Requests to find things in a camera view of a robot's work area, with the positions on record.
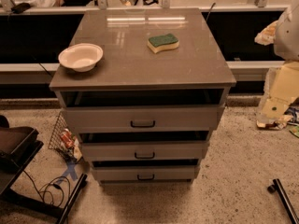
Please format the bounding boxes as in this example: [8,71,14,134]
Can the grey top drawer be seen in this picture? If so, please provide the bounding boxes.
[62,105,224,133]

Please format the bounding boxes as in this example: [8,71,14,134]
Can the grey drawer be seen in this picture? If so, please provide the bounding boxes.
[62,105,224,133]
[91,165,200,182]
[80,141,209,161]

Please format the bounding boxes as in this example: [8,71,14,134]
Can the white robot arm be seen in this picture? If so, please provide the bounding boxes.
[254,0,299,128]

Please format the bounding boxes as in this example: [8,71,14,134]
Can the grey middle drawer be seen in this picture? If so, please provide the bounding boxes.
[80,141,209,161]

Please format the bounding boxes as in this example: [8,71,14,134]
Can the grey bottom drawer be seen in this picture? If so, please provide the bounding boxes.
[91,165,200,182]

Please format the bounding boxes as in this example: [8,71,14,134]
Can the green yellow sponge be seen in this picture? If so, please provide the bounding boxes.
[147,34,179,54]

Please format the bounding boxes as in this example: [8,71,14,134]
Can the white bowl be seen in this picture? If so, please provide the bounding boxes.
[58,43,104,72]

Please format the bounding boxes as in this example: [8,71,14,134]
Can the red soda can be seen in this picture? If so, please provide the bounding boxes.
[60,129,74,148]

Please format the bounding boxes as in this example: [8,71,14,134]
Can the black metal leg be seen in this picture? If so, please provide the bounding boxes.
[267,178,299,224]

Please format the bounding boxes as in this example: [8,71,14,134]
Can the black small object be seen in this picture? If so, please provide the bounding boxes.
[11,2,31,14]

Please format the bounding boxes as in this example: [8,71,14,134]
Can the wire mesh basket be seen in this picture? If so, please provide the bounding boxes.
[48,113,78,162]

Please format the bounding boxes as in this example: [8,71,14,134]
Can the black cable on floor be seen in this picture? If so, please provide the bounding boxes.
[21,169,72,208]

